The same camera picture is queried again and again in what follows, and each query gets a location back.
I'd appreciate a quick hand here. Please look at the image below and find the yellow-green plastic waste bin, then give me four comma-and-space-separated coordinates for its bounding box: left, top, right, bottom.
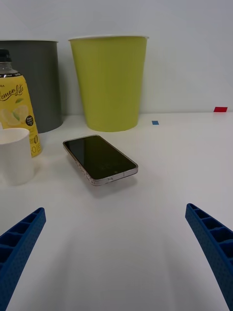
68, 35, 150, 133

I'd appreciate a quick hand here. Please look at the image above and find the black smartphone in clear case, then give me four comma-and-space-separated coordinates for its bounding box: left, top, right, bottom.
62, 134, 139, 187

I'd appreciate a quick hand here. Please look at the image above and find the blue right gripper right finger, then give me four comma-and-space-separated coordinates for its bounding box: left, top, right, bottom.
185, 203, 233, 311

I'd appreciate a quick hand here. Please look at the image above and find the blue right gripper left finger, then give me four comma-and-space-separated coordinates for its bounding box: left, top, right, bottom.
0, 207, 47, 311

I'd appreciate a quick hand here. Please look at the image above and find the yellow label plastic bottle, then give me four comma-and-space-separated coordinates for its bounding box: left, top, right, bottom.
0, 49, 43, 158

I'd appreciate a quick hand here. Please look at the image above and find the white paper cup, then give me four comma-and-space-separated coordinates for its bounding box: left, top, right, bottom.
0, 127, 35, 187

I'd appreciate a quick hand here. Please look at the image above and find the grey plastic waste bin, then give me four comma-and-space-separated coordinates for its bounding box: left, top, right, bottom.
0, 40, 64, 134

